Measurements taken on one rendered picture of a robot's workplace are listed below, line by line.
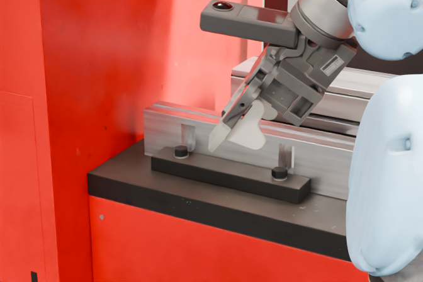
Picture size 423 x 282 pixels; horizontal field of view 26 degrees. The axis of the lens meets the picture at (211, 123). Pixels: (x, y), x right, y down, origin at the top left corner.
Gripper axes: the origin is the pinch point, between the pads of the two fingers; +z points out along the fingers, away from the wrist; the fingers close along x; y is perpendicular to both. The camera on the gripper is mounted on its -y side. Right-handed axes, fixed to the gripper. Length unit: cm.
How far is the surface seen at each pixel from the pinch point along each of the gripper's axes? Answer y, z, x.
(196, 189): 7, 37, 35
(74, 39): -25, 28, 39
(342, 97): 23, 21, 66
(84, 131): -15, 42, 38
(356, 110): 26, 21, 65
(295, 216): 22.5, 25.4, 29.5
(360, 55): 25, 24, 94
